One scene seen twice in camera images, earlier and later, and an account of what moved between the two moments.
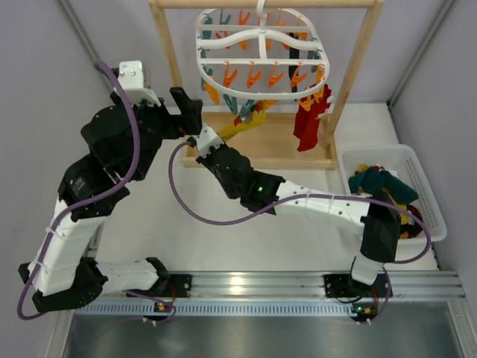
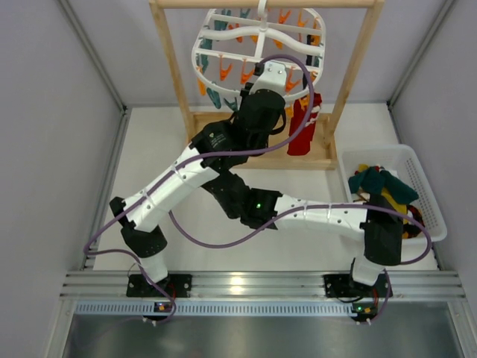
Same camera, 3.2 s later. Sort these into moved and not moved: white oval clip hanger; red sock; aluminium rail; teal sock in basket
Moved: red sock
Not moved: white oval clip hanger; teal sock in basket; aluminium rail
